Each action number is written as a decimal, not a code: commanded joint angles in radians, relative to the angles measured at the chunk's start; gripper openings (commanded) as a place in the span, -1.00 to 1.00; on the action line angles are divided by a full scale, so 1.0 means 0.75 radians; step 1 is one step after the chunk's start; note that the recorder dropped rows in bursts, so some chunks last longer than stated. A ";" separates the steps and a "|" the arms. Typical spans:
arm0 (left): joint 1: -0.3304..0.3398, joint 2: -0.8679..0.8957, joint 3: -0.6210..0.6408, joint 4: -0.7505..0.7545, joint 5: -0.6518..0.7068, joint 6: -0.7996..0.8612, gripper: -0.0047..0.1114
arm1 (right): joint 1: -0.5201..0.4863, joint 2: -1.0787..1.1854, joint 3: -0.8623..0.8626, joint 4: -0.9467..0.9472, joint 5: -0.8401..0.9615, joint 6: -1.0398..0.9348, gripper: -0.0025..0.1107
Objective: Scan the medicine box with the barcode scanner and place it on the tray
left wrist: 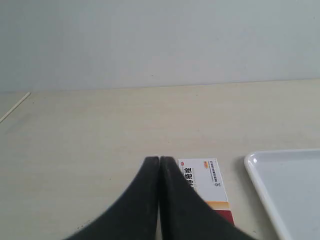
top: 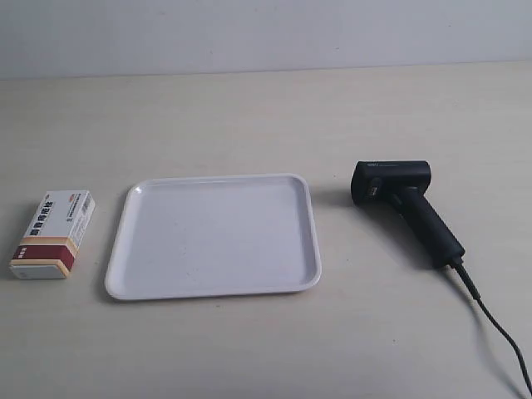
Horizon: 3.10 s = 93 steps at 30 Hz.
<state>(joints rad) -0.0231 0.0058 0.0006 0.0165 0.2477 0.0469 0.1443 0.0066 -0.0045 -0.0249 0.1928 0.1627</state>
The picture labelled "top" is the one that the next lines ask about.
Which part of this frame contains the black handheld barcode scanner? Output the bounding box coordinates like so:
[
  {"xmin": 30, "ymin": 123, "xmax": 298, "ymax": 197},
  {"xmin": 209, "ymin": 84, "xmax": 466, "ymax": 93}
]
[{"xmin": 351, "ymin": 160, "xmax": 465, "ymax": 268}]

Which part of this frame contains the white red medicine box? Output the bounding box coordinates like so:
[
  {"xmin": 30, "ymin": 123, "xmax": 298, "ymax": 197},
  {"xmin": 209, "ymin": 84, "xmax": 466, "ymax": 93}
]
[{"xmin": 9, "ymin": 190, "xmax": 96, "ymax": 279}]

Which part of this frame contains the white plastic tray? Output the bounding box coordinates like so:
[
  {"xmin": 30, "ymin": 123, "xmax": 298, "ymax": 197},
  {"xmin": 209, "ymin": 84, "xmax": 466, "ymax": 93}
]
[{"xmin": 105, "ymin": 173, "xmax": 322, "ymax": 301}]

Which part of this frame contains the black scanner cable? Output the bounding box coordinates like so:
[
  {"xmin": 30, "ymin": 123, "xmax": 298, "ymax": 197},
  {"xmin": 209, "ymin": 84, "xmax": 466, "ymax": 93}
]
[{"xmin": 446, "ymin": 257, "xmax": 532, "ymax": 397}]

